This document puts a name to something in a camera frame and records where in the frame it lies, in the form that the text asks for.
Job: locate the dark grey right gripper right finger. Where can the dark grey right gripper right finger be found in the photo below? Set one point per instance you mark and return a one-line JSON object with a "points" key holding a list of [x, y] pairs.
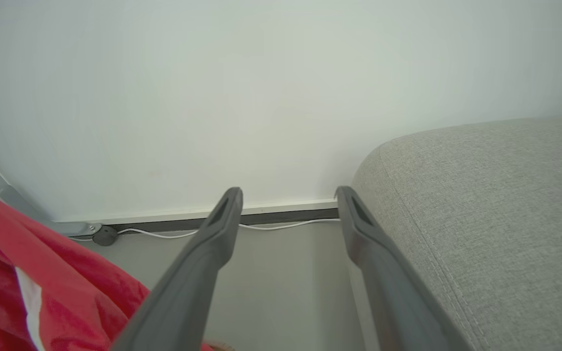
{"points": [[393, 292]]}

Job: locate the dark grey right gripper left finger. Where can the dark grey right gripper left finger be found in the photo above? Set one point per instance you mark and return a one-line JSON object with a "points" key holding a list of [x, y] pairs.
{"points": [[188, 282]]}

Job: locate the red jacket with white stripes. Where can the red jacket with white stripes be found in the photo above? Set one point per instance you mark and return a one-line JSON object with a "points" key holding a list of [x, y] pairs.
{"points": [[66, 292]]}

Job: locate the black round plug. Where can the black round plug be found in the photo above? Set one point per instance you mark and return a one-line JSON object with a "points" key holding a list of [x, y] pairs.
{"points": [[105, 235]]}

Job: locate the white baseboard with dark gap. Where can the white baseboard with dark gap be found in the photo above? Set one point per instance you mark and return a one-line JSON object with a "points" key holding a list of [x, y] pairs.
{"points": [[286, 206]]}

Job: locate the grey fabric sofa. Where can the grey fabric sofa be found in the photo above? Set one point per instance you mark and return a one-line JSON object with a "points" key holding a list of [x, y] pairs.
{"points": [[505, 219]]}

